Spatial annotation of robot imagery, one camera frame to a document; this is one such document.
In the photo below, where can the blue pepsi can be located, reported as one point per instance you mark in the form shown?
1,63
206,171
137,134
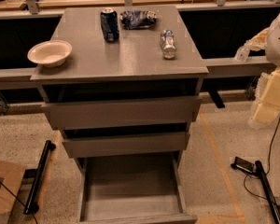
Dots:
109,24

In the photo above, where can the white paper bowl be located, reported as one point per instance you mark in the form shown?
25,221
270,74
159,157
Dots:
51,53

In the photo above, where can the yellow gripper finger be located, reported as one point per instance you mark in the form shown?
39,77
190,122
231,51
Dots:
258,41
266,106

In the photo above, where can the black bar left floor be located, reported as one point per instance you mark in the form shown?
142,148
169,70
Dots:
31,206

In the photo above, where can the grey drawer cabinet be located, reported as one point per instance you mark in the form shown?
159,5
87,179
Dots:
131,68

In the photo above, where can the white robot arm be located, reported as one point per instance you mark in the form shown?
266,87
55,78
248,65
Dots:
272,50

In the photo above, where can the grey top drawer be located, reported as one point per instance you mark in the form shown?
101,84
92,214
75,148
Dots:
120,113

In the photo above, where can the grey open bottom drawer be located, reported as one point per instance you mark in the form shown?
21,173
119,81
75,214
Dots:
132,189

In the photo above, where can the grey metal rail shelf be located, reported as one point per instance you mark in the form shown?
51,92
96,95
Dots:
19,78

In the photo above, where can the black bar right floor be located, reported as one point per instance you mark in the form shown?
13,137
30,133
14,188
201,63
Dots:
268,192

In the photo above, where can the blue crumpled chip bag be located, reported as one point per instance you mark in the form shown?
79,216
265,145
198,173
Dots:
138,19

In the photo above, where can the clear plastic water bottle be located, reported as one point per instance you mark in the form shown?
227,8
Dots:
168,44

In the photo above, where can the grey middle drawer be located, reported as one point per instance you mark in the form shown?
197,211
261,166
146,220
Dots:
126,144

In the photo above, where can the black bar floor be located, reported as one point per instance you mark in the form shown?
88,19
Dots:
31,206
268,192

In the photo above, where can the clear hand sanitizer bottle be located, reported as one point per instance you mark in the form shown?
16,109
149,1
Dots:
242,54

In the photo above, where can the black device on floor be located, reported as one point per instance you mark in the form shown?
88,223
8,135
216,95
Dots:
243,165

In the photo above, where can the brown cardboard box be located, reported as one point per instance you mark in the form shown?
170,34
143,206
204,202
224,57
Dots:
11,175

